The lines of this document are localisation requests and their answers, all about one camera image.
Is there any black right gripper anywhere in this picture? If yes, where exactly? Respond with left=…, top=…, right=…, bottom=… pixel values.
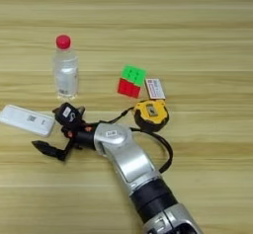
left=31, top=105, right=99, bottom=163

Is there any white remote with QR code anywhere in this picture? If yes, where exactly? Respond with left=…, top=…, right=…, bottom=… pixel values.
left=0, top=104, right=56, bottom=138

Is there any clear bottle with red cap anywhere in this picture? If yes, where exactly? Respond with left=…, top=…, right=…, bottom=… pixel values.
left=53, top=34, right=80, bottom=101

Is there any yellow tape measure with strap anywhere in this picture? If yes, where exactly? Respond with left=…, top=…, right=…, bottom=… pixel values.
left=108, top=98, right=171, bottom=134

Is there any black box with white label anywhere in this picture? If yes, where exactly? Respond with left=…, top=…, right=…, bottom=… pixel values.
left=51, top=102, right=83, bottom=127

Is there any red and green puzzle cube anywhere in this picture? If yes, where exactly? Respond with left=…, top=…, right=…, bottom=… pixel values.
left=117, top=64, right=147, bottom=100

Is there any small red and white box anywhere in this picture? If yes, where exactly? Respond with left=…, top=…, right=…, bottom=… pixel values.
left=144, top=77, right=167, bottom=101

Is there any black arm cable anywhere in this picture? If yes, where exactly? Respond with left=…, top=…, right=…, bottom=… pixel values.
left=129, top=126, right=174, bottom=175

